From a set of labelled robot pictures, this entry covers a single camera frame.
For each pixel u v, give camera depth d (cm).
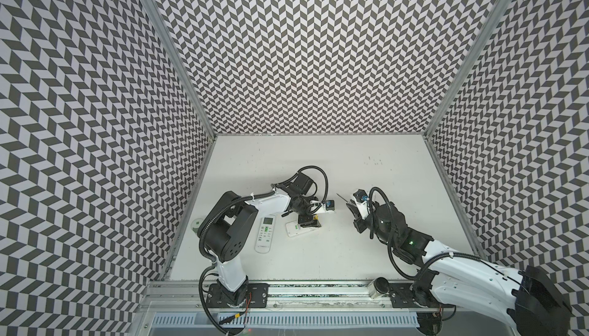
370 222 67
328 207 77
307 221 79
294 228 86
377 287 71
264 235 84
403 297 73
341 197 82
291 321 69
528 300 40
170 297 74
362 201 65
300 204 74
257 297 73
